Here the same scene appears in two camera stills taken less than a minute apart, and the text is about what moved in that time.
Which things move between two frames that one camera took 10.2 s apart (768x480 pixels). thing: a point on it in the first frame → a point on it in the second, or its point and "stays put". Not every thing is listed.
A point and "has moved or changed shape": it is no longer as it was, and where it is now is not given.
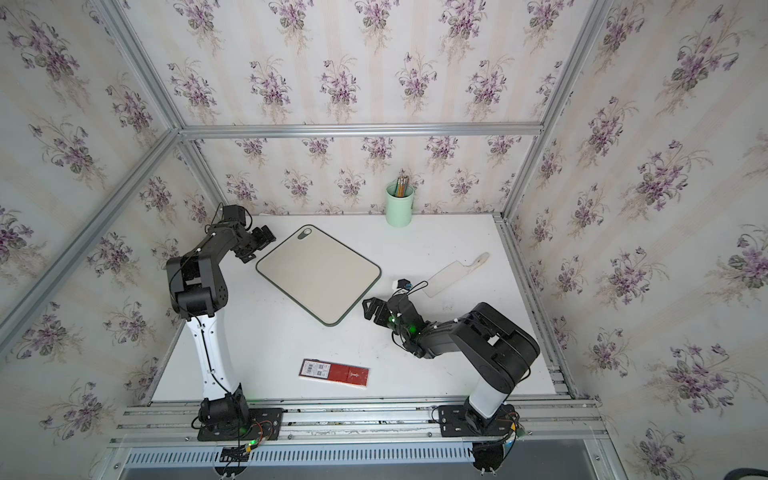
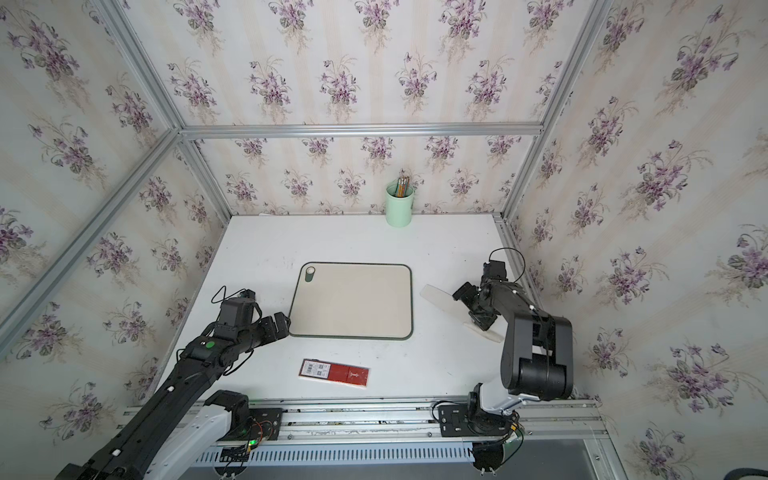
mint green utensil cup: (399, 210) stays put
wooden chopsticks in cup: (402, 184) stays put
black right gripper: (382, 308) → (464, 292)
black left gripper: (260, 241) → (270, 333)
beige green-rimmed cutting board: (320, 274) has moved or changed shape
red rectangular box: (336, 373) stays put
